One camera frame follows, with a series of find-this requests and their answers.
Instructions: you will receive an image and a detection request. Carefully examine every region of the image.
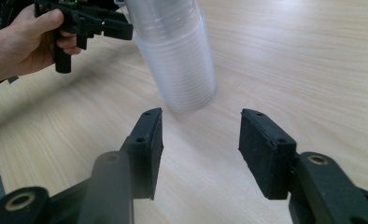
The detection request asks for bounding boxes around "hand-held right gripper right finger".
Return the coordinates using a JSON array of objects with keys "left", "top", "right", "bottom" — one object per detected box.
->
[{"left": 237, "top": 107, "right": 299, "bottom": 201}]

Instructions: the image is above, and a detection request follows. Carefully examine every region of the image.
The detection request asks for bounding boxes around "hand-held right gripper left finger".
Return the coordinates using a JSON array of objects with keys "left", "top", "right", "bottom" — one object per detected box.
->
[{"left": 120, "top": 107, "right": 165, "bottom": 201}]

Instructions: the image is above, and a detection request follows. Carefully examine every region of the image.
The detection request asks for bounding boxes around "stack of clear plastic cups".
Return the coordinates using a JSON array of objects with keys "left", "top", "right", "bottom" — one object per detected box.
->
[{"left": 121, "top": 0, "right": 219, "bottom": 114}]

